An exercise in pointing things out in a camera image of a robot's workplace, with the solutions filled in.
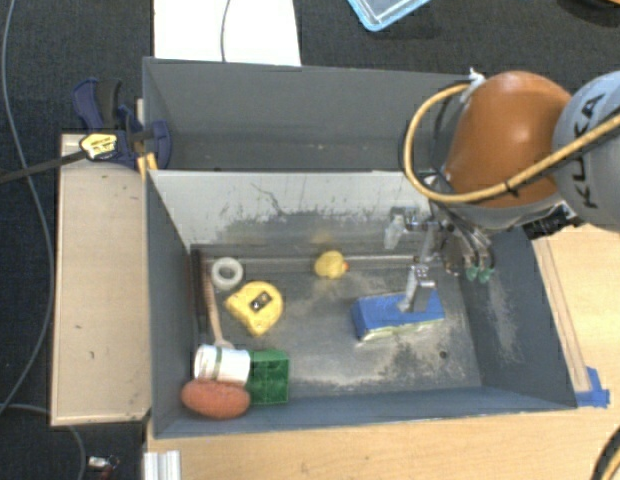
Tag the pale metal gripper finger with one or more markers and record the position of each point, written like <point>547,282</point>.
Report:
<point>424,295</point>
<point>394,233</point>

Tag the blue sponge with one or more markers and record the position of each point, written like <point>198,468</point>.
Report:
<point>380,313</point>

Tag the yellow rubber duck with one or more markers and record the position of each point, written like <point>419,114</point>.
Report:
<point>327,265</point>

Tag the grey metal bin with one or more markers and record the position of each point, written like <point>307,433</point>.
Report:
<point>340,358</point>

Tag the yellow tape measure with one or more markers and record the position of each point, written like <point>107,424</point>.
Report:
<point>250,313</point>

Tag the green toy block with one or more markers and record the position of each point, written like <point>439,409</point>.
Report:
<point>270,378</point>

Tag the orange-brown oval ball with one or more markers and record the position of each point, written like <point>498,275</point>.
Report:
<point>215,400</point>

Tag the pale wood board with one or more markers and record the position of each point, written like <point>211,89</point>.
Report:
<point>100,293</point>

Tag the black cylinder on white bracket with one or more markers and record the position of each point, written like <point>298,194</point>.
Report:
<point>545,223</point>

